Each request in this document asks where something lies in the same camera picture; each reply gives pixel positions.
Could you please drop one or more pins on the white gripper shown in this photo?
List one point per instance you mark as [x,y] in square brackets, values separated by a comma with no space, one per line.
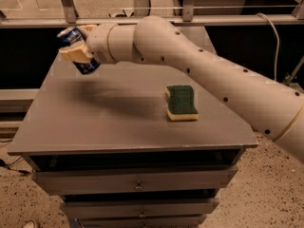
[98,44]

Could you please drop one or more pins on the blue pepsi can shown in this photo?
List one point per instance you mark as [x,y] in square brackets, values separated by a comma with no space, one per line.
[73,48]

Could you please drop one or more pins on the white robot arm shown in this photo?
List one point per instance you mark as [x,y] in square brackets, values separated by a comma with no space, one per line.
[271,108]

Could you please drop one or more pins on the grey drawer cabinet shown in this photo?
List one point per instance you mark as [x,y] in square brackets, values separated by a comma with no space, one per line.
[103,144]

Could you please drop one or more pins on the green yellow sponge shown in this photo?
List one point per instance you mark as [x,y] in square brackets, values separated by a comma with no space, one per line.
[180,106]

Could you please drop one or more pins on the white shoe tip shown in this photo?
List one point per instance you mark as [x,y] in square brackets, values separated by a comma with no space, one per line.
[31,224]

